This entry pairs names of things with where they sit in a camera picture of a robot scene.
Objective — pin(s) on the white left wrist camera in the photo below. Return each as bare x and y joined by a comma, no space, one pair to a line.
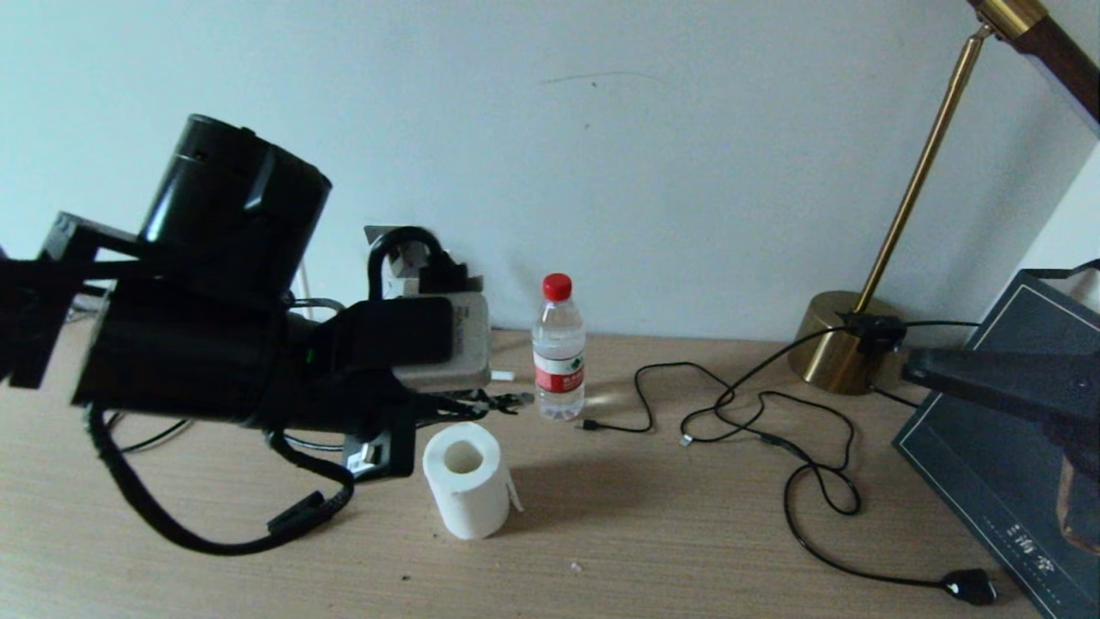
455,344

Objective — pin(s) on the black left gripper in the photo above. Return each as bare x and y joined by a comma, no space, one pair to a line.
326,395

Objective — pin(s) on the white power adapter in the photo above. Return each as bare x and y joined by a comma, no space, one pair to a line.
404,279

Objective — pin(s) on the brass desk lamp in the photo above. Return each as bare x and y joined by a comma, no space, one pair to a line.
838,352

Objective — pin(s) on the dark gift bag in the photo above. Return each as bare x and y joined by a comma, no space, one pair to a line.
962,464

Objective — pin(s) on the white toilet paper roll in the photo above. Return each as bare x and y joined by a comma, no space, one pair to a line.
468,503

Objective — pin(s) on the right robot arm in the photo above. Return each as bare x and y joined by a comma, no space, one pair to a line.
1005,383

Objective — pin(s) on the black plastic clip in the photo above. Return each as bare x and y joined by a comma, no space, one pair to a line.
292,520

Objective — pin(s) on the black power block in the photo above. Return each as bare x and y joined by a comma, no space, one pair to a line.
870,331

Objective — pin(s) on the grey wall socket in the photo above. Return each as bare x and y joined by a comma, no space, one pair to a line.
378,234

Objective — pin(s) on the water bottle red cap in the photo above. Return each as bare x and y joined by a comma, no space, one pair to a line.
559,361

